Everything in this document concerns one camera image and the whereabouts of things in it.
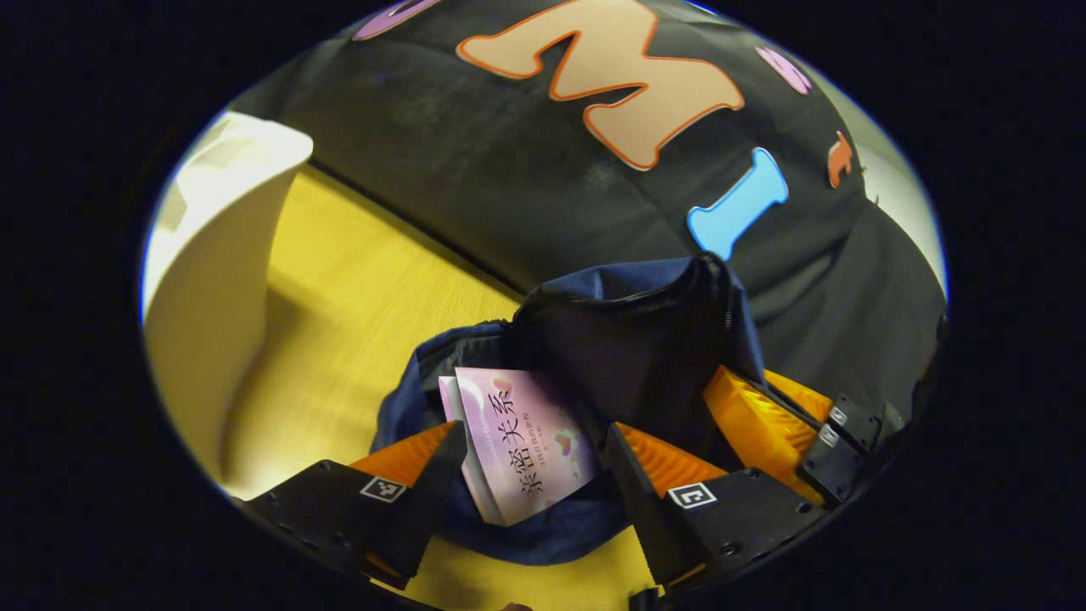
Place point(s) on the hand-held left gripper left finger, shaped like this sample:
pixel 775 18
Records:
pixel 424 509

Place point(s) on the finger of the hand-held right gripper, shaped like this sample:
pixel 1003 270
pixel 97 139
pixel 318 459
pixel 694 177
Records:
pixel 853 424
pixel 755 424

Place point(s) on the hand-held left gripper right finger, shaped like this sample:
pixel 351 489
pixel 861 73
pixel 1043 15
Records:
pixel 645 501

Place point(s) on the pink cover book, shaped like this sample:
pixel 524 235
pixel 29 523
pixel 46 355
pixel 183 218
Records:
pixel 526 441

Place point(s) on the dark blue schoolbag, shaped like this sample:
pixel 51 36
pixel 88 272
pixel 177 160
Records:
pixel 645 339

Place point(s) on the white plastic bookshelf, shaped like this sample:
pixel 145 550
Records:
pixel 212 297

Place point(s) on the black backdrop cloth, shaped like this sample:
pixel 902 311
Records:
pixel 475 161

